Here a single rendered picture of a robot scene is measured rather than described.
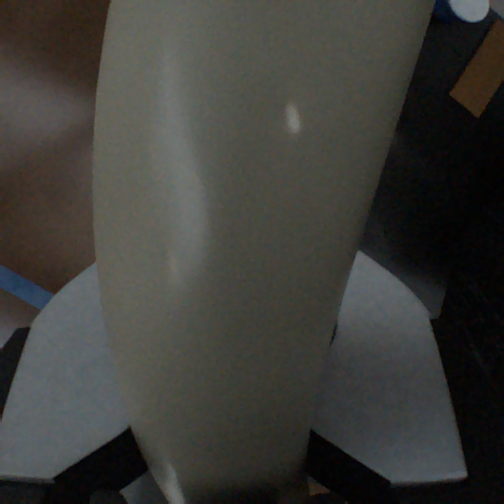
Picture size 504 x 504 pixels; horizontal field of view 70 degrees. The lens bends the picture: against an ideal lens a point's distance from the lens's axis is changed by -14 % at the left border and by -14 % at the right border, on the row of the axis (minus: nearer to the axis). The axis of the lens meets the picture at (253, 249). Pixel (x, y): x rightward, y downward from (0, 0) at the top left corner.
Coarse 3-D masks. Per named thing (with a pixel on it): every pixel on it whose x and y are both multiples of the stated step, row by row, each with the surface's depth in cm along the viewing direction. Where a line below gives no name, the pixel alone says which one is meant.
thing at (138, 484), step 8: (136, 480) 76; (144, 480) 75; (152, 480) 76; (128, 488) 80; (136, 488) 73; (144, 488) 73; (152, 488) 74; (128, 496) 76; (136, 496) 71; (144, 496) 72; (152, 496) 73; (160, 496) 74
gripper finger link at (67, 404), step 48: (96, 288) 9; (48, 336) 8; (96, 336) 8; (48, 384) 7; (96, 384) 7; (0, 432) 6; (48, 432) 6; (96, 432) 6; (0, 480) 5; (48, 480) 5; (96, 480) 6
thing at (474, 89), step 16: (496, 32) 78; (480, 48) 80; (496, 48) 80; (480, 64) 82; (496, 64) 81; (464, 80) 85; (480, 80) 84; (496, 80) 83; (464, 96) 86; (480, 96) 86; (480, 112) 88
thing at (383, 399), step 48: (384, 288) 9; (336, 336) 8; (384, 336) 8; (432, 336) 8; (336, 384) 7; (384, 384) 7; (432, 384) 7; (336, 432) 6; (384, 432) 6; (432, 432) 6; (336, 480) 6; (384, 480) 5; (432, 480) 5
